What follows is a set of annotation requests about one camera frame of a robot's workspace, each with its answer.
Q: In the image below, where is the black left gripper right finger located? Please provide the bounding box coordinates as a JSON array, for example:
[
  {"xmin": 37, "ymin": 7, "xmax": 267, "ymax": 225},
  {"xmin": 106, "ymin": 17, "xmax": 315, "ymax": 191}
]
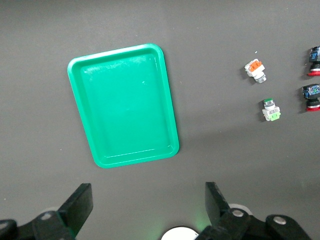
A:
[{"xmin": 205, "ymin": 181, "xmax": 251, "ymax": 240}]

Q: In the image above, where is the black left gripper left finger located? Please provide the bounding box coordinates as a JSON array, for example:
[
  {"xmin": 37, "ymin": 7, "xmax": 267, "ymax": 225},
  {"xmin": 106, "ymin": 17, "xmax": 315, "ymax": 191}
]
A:
[{"xmin": 31, "ymin": 183, "xmax": 94, "ymax": 240}]

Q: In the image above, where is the push button green contact block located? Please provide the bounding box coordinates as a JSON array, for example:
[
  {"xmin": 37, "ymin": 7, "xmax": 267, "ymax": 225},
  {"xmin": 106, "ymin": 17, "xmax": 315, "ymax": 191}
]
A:
[{"xmin": 261, "ymin": 97, "xmax": 282, "ymax": 123}]

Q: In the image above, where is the push button orange contact block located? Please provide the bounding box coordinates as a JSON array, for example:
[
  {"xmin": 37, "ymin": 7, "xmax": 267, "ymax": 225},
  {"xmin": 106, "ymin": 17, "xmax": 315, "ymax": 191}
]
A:
[{"xmin": 244, "ymin": 58, "xmax": 268, "ymax": 84}]

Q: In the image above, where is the green plastic tray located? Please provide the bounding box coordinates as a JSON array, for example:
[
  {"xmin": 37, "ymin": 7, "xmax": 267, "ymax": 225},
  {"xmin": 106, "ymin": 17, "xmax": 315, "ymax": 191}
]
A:
[{"xmin": 66, "ymin": 43, "xmax": 181, "ymax": 169}]

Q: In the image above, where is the red push button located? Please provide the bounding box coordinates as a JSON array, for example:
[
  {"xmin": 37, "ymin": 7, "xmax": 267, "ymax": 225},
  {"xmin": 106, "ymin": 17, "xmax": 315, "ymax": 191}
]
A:
[
  {"xmin": 300, "ymin": 83, "xmax": 320, "ymax": 112},
  {"xmin": 306, "ymin": 45, "xmax": 320, "ymax": 77}
]

